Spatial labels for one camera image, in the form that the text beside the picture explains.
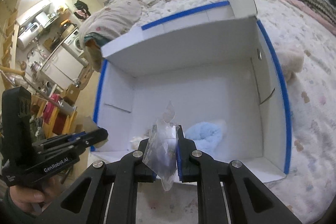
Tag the white kitchen appliance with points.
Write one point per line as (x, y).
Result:
(28, 35)

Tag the light blue fluffy cloth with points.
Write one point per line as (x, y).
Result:
(205, 135)

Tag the white kitchen cabinet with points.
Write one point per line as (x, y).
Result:
(62, 68)

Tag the person's left hand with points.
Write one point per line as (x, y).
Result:
(34, 201)

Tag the white box blue tape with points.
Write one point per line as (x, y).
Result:
(214, 63)

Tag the clear plastic bag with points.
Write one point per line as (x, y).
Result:
(161, 151)

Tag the white washing machine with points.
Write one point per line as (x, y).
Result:
(72, 42)

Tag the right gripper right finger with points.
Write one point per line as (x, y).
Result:
(228, 192)

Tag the floral fleece bed blanket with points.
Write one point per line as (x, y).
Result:
(309, 189)

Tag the cream fluffy plush item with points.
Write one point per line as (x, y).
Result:
(291, 60)

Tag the striped knitted blanket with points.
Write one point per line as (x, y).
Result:
(324, 8)

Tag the rumpled beige duvet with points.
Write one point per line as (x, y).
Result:
(114, 19)

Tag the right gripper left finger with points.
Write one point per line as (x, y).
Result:
(104, 193)

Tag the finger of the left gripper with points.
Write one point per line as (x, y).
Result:
(83, 139)

